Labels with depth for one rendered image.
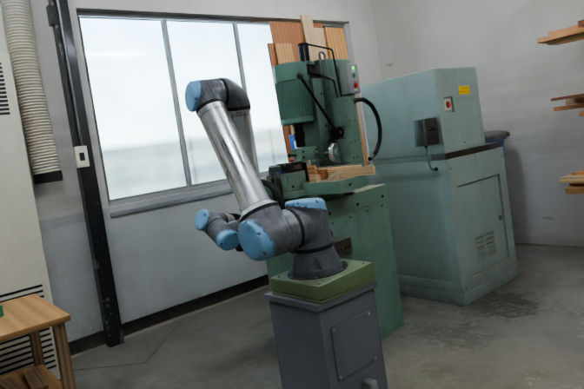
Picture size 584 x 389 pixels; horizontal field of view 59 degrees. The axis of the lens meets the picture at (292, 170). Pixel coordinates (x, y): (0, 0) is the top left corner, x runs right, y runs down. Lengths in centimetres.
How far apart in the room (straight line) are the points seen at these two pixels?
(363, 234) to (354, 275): 86
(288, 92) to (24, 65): 153
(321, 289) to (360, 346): 30
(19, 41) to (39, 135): 53
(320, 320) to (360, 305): 20
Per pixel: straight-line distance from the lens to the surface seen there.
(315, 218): 187
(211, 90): 201
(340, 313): 189
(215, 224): 215
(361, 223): 272
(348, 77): 285
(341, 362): 193
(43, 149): 329
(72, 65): 352
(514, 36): 454
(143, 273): 370
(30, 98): 331
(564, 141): 440
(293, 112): 264
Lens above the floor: 110
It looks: 3 degrees down
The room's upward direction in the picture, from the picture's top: 8 degrees counter-clockwise
